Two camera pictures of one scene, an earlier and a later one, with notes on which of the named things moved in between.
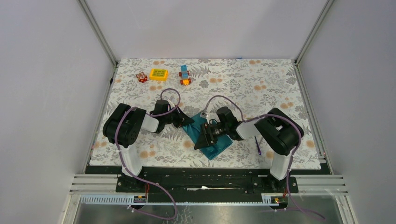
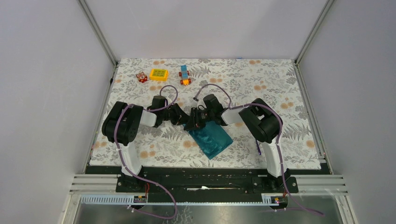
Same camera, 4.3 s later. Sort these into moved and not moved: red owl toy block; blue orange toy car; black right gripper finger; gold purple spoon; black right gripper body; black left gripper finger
Moved: black right gripper body; black right gripper finger
Not moved: red owl toy block; black left gripper finger; gold purple spoon; blue orange toy car
